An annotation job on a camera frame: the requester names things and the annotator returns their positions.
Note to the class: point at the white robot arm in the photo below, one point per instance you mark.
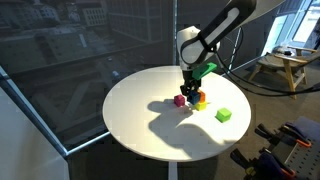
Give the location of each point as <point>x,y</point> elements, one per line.
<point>200,43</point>

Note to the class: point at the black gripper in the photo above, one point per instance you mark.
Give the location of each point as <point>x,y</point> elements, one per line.
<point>190,81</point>

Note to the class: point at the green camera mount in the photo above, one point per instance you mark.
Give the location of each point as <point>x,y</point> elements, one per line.
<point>204,70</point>

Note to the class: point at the magenta block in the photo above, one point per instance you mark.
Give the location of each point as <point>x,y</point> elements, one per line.
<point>179,100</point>

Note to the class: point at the yellow-green block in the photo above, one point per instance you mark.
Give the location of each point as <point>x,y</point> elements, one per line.
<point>201,106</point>

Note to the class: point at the grey window post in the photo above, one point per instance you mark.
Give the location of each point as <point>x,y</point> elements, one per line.
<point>31,115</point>

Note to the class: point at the perforated metal board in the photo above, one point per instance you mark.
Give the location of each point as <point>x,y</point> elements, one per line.
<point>303,163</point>

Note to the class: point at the orange block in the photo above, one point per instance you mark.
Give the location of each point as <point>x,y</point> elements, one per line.
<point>202,96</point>

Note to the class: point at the black spring clamp orange tips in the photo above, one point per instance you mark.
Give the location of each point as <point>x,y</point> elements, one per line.
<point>293,135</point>
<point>266,163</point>

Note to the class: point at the white table leg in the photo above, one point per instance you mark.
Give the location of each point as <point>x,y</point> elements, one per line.
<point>172,171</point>

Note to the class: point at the slanted grey window mullion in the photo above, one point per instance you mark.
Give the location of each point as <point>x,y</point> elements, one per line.
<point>235,50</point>

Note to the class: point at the green block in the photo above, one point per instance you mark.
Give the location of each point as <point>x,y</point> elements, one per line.
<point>223,115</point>

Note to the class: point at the wooden lounge chair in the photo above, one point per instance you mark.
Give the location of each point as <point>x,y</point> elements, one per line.
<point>283,65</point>

